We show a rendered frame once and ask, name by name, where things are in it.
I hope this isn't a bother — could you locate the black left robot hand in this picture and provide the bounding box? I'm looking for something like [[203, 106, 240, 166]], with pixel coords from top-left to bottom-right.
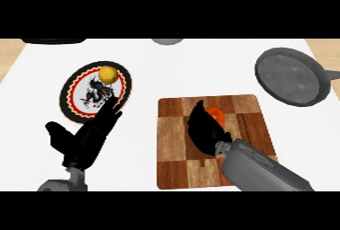
[[45, 96, 125, 172]]

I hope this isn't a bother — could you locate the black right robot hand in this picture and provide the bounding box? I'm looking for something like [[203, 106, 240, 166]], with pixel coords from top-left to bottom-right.
[[187, 100, 234, 156]]

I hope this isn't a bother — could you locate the orange squash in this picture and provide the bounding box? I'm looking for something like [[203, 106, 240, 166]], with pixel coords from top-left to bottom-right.
[[206, 106, 227, 128]]

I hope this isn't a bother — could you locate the checkered wooden cutting board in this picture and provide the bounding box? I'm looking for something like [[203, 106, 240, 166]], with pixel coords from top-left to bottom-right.
[[156, 93, 282, 190]]

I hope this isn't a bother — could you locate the dark grey frying pan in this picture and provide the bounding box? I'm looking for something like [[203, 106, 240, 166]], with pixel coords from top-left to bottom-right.
[[255, 47, 340, 108]]

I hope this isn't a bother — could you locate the black-rimmed decorated plate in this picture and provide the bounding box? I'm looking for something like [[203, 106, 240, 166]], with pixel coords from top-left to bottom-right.
[[60, 60, 134, 124]]

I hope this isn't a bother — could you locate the yellow round fruit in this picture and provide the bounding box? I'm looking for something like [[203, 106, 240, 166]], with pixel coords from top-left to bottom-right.
[[98, 66, 120, 85]]

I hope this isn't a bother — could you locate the grey round object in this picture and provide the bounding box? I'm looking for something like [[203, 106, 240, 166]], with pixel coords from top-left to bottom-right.
[[151, 38, 185, 47]]

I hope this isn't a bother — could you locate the black round object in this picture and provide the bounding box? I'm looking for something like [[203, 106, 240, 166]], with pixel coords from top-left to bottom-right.
[[20, 38, 88, 45]]

